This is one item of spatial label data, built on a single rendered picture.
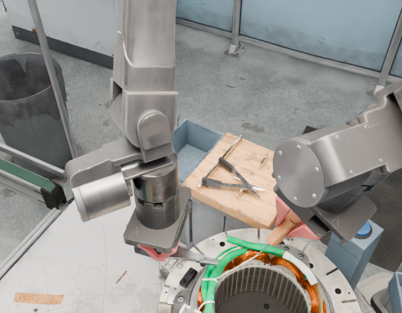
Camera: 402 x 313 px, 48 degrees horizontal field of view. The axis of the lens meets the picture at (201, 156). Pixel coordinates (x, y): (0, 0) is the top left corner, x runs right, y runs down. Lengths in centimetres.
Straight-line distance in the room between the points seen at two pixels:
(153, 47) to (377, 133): 24
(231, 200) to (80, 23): 235
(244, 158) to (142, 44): 57
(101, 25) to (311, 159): 270
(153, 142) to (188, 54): 280
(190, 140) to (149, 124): 65
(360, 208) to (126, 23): 31
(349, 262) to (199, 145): 43
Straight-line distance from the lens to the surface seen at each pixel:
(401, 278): 91
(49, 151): 234
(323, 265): 82
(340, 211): 48
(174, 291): 77
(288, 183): 38
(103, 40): 305
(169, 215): 58
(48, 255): 124
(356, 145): 36
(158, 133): 48
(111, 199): 52
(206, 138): 108
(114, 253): 120
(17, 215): 240
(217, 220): 98
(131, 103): 48
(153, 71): 48
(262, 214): 90
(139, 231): 60
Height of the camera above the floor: 178
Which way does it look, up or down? 46 degrees down
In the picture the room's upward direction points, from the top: straight up
